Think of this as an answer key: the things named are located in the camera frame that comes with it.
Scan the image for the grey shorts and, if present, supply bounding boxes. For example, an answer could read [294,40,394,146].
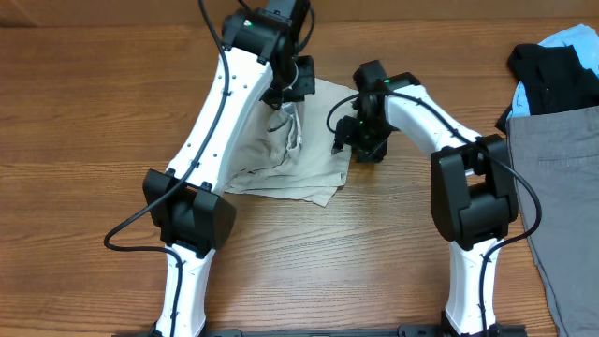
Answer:
[508,107,598,336]

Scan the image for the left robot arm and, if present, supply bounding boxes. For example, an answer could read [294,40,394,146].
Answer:
[142,1,314,336]

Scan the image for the beige shorts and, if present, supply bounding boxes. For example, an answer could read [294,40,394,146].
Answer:
[225,79,356,207]

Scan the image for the light blue garment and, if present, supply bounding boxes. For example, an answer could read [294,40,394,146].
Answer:
[506,24,598,119]

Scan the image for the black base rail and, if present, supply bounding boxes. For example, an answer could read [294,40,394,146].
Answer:
[112,325,528,337]

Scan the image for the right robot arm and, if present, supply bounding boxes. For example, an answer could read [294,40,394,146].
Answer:
[330,60,518,336]

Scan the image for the black garment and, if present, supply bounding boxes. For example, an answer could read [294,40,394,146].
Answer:
[495,44,598,133]

